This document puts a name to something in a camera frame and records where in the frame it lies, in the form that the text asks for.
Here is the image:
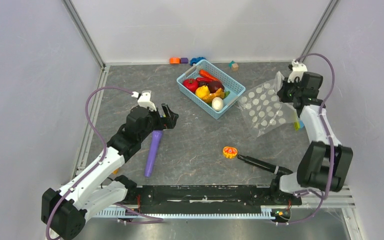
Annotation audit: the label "clear dotted zip top bag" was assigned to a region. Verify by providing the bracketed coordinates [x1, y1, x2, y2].
[238, 71, 299, 138]

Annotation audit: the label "yellow toy pear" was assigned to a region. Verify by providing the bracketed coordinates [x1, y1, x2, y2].
[195, 85, 211, 100]

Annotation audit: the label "light blue plastic basket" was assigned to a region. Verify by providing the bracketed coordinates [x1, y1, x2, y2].
[176, 59, 246, 120]

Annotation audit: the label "white toy egg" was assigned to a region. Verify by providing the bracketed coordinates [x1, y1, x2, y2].
[211, 97, 224, 112]

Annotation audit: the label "dark red toy onion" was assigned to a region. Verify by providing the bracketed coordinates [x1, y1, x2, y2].
[207, 80, 225, 94]

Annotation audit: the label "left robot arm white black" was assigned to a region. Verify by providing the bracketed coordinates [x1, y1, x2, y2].
[41, 103, 179, 240]

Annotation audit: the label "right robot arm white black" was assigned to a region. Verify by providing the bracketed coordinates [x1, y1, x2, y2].
[268, 71, 354, 204]

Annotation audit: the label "purple toy microphone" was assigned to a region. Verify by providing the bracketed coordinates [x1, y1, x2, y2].
[144, 130, 163, 178]

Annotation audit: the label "multicolour block stack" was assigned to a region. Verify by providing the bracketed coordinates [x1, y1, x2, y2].
[294, 119, 305, 131]

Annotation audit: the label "red toy tomato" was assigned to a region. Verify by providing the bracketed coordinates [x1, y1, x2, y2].
[182, 78, 199, 94]

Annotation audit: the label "red toy chili pepper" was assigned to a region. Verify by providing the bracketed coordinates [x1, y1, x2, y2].
[195, 77, 213, 84]

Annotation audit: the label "orange cylinder block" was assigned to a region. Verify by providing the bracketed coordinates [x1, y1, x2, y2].
[169, 57, 181, 65]

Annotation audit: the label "orange toy carrot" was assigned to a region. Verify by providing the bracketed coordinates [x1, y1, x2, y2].
[199, 69, 220, 82]

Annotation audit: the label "purple block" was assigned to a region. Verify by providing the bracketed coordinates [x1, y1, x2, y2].
[180, 57, 189, 64]

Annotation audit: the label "teal and tan cubes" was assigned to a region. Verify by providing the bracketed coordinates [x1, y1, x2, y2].
[229, 60, 239, 72]

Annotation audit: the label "orange toy croissant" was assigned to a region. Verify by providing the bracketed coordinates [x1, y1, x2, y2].
[201, 88, 225, 104]

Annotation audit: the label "blue toy car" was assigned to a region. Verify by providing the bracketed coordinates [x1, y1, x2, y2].
[189, 56, 206, 67]

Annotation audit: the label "orange wedge block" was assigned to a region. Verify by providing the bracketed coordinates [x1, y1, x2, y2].
[112, 168, 119, 175]

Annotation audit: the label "orange round toy slice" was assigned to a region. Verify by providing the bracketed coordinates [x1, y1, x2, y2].
[222, 146, 238, 159]

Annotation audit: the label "black marker pen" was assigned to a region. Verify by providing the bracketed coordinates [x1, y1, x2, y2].
[237, 154, 293, 176]

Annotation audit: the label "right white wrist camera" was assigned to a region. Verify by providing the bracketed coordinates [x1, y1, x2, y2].
[287, 59, 308, 83]

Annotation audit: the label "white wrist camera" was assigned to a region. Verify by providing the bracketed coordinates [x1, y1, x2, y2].
[287, 59, 308, 83]
[131, 90, 157, 112]

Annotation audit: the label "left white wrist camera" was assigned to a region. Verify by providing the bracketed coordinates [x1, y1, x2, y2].
[131, 90, 157, 112]

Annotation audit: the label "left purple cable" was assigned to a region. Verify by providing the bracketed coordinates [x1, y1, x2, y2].
[45, 86, 137, 240]

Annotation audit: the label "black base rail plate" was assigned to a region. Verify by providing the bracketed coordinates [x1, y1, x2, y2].
[122, 184, 302, 215]

